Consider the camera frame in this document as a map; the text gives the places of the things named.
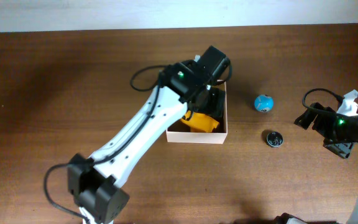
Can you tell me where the yellow rubber animal toy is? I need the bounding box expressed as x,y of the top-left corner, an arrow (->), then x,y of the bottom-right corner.
180,111 -> 219,133

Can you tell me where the black round disc toy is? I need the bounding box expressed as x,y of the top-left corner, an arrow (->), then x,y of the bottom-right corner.
266,131 -> 284,147

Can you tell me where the blue toy ball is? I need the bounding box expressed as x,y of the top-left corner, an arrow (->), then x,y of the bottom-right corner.
254,95 -> 274,113

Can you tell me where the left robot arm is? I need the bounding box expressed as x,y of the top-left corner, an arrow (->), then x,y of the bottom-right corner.
67,46 -> 232,223

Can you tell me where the open pink cardboard box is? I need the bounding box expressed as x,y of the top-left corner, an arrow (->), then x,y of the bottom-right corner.
165,84 -> 228,144

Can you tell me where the right black cable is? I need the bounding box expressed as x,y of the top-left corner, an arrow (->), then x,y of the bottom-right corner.
301,88 -> 358,137

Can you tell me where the black cable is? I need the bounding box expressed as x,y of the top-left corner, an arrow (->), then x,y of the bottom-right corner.
43,57 -> 233,223
301,88 -> 358,137

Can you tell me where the left black cable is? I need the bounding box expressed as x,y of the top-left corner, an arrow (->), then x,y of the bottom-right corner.
43,57 -> 233,223

